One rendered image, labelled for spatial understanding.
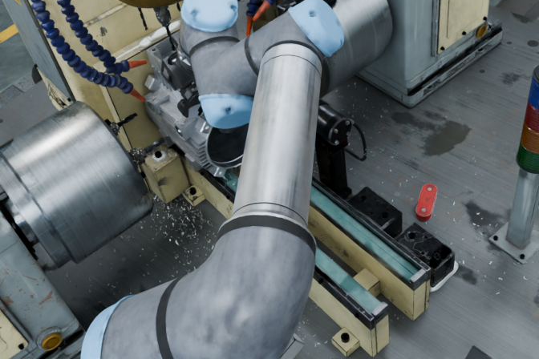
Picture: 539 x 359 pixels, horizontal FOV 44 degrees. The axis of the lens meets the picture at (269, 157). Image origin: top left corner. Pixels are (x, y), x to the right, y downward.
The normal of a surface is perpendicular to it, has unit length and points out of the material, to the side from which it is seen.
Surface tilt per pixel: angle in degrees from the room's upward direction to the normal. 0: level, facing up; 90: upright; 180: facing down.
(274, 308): 53
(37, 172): 24
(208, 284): 15
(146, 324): 35
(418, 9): 90
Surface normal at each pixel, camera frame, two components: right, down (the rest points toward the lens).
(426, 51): 0.62, 0.50
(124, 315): -0.62, -0.66
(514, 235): -0.77, 0.54
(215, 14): 0.18, -0.34
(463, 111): -0.14, -0.68
